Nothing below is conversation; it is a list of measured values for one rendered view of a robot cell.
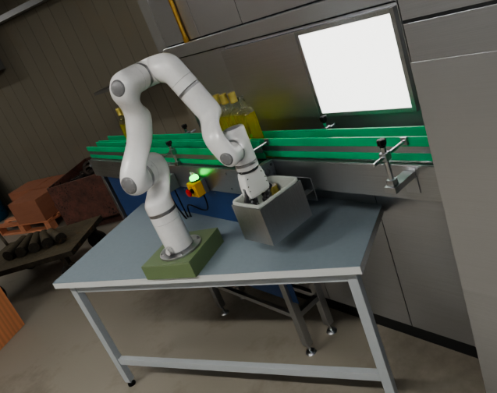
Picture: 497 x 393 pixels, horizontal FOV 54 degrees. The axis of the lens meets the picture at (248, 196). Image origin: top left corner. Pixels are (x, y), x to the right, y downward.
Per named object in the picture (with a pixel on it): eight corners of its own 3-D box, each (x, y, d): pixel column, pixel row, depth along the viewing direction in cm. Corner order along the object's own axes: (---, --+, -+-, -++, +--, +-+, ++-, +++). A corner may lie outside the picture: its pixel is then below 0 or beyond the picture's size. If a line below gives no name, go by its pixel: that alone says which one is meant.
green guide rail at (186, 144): (267, 157, 204) (260, 139, 201) (264, 158, 203) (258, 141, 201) (101, 152, 340) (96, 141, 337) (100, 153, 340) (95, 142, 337)
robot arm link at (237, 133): (250, 164, 171) (259, 154, 178) (236, 129, 166) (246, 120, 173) (229, 169, 175) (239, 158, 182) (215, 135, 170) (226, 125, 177)
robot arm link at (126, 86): (164, 184, 204) (142, 203, 191) (139, 178, 207) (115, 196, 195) (155, 64, 177) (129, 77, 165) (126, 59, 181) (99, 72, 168)
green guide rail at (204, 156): (254, 165, 200) (247, 148, 197) (252, 167, 200) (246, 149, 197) (92, 157, 337) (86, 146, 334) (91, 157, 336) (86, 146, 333)
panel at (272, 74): (421, 107, 163) (398, 4, 150) (417, 111, 161) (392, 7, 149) (250, 118, 233) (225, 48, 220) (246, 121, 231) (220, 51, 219)
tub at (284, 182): (307, 196, 188) (299, 176, 184) (266, 228, 176) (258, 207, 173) (276, 192, 201) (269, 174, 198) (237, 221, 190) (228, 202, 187)
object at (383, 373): (401, 412, 198) (354, 268, 172) (126, 387, 274) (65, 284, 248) (404, 394, 205) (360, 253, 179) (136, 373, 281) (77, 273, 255)
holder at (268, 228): (321, 207, 193) (310, 173, 188) (274, 246, 179) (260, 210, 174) (291, 203, 207) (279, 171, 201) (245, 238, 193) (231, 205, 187)
